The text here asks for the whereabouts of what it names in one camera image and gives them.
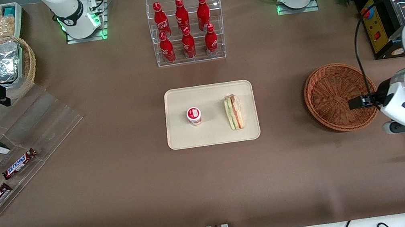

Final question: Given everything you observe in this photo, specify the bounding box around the brown round wicker basket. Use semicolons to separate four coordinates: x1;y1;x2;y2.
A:
299;57;385;138

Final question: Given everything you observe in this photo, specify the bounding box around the red cola bottle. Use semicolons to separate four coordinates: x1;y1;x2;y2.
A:
194;0;213;32
173;0;192;34
151;0;172;40
202;23;220;57
157;30;177;65
179;26;197;60

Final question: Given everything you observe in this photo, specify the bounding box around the triangle sandwich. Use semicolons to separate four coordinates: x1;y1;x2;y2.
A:
222;92;246;132

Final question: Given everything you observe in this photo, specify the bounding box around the clear acrylic stepped display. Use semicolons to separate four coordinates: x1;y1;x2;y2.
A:
0;77;98;222

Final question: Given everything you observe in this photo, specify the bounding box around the white red yogurt cup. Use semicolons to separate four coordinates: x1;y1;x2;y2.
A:
185;106;204;127

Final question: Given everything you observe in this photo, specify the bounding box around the red emergency stop button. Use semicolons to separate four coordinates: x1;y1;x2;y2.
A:
361;5;374;20

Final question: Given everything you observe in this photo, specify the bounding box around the brown table cover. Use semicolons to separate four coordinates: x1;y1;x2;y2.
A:
0;0;405;227

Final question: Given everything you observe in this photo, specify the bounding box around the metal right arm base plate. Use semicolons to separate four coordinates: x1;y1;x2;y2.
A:
60;0;110;45

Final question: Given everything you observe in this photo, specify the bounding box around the beige plastic tray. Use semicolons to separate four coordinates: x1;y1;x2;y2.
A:
159;77;262;153

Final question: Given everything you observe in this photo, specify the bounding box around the clear acrylic bottle rack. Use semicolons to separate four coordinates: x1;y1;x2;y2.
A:
144;0;230;69

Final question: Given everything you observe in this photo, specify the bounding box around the light tan wicker basket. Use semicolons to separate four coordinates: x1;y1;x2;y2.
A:
0;33;42;103

